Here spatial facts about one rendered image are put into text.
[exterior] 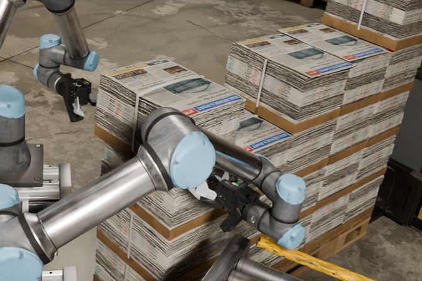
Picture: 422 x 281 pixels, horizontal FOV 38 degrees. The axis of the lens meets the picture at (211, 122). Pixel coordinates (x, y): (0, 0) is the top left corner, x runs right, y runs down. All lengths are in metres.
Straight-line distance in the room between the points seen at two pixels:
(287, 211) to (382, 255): 1.68
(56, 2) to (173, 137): 0.81
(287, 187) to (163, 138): 0.41
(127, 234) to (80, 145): 1.54
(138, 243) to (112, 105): 0.50
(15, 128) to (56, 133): 1.96
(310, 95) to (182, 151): 1.05
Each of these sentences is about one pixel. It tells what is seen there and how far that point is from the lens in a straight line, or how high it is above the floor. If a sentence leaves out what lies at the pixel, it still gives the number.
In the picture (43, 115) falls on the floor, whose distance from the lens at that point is 4.00.
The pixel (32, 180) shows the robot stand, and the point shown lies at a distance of 1.87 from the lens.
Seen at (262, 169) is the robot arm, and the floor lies 1.01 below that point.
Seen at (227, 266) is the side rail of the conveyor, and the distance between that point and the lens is 1.65.
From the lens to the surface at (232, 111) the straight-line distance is 1.90.
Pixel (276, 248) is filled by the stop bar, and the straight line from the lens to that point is 1.71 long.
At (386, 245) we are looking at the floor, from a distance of 3.34.
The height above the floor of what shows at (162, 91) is 1.06.
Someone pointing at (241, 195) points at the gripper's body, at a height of 0.91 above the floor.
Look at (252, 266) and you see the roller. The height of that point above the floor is 0.80.
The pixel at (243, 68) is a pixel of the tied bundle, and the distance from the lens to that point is 2.37.
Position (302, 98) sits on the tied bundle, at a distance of 2.22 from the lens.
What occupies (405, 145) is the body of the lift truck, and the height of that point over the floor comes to 0.37.
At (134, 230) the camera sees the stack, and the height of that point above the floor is 0.53.
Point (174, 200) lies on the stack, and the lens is 1.92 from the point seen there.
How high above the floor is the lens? 1.85
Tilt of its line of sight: 27 degrees down
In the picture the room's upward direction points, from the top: 9 degrees clockwise
